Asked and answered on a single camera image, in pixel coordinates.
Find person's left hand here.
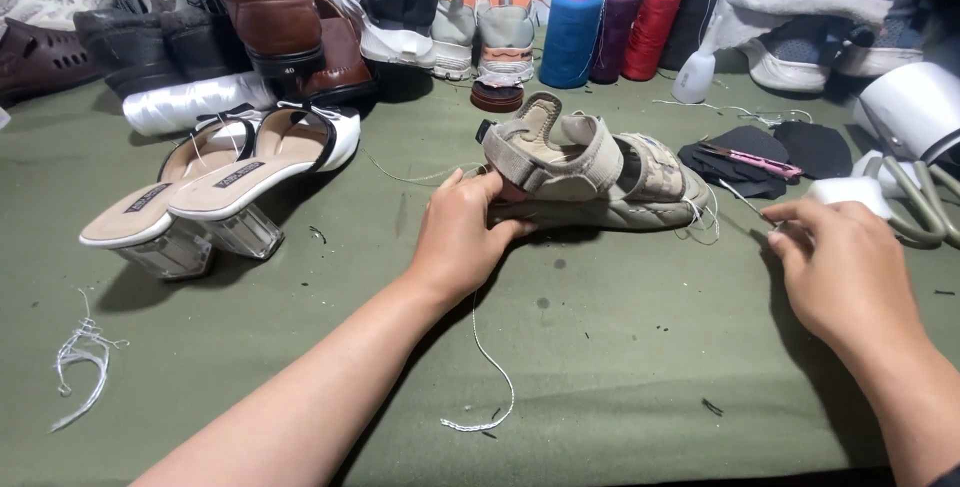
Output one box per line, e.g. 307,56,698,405
408,168,538,308

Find person's right hand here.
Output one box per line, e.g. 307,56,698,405
760,199,933,357

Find metal sewing needle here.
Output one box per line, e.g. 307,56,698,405
717,178,783,230

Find beige strap sandal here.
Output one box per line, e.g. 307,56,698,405
475,91,723,236

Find white wax block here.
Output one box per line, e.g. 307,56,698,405
805,175,894,221

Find white sewing thread strand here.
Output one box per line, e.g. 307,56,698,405
438,290,517,433

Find black leather piece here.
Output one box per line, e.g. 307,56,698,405
678,124,790,201
771,120,855,181

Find pink utility knife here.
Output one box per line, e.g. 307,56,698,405
696,140,804,181

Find brown round tin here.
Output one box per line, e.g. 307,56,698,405
470,79,525,115

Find white rounded appliance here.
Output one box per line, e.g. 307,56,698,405
853,59,960,199

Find loose white thread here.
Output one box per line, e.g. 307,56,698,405
651,98,816,128

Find green table cloth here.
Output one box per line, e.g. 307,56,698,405
0,25,960,487

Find white clear-heel sandal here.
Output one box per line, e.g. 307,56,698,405
165,101,363,262
78,115,261,281

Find grey and orange sneaker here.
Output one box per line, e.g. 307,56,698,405
475,0,546,87
428,0,482,82

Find brown leather loafer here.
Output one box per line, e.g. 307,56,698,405
204,0,328,80
283,0,378,107

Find navy and white sneaker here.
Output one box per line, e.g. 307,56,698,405
834,0,933,80
738,0,858,95

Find blue thread cone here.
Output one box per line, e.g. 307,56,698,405
537,0,606,91

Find black and white sneaker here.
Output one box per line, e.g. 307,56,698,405
340,0,441,71

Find small white plastic bottle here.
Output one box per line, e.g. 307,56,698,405
670,15,726,105

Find purple thread cone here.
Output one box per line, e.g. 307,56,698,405
589,0,642,86

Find white fleece cloth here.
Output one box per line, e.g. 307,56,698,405
708,0,895,54

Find red thread cone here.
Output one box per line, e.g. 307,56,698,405
620,0,684,83

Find white thread spool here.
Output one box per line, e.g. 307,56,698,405
121,70,280,137

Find black thread cone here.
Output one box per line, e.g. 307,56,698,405
659,0,726,73

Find black lace-up shoe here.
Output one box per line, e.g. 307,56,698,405
159,0,254,84
72,0,186,99

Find tangled white thread scraps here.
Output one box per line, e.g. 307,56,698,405
49,289,131,433

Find dark brown perforated shoe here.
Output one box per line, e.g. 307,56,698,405
0,18,101,107

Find white patterned shoe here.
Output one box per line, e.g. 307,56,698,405
0,0,108,32

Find grey-handled scissors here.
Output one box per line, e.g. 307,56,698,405
861,154,960,251

